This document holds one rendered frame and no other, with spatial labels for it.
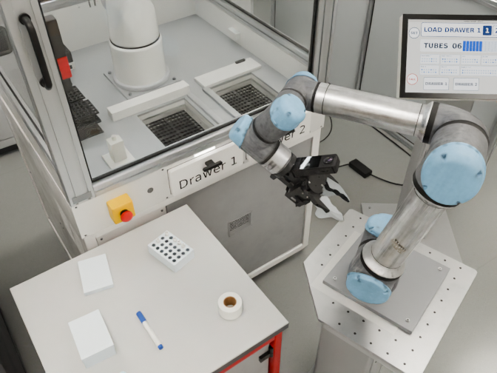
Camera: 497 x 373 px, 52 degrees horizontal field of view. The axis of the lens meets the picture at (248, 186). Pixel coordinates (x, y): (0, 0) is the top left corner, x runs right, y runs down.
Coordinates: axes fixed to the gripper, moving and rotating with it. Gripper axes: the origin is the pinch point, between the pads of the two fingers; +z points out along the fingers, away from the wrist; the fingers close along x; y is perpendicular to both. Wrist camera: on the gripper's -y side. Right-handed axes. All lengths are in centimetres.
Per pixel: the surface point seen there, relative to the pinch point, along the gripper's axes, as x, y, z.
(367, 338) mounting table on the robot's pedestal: 17.6, 16.4, 30.9
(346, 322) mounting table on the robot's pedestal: 14.5, 20.7, 26.1
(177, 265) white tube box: 14, 52, -17
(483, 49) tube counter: -97, -12, 30
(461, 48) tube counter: -94, -8, 24
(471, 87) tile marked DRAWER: -86, -4, 36
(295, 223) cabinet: -55, 86, 35
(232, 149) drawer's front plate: -31, 46, -20
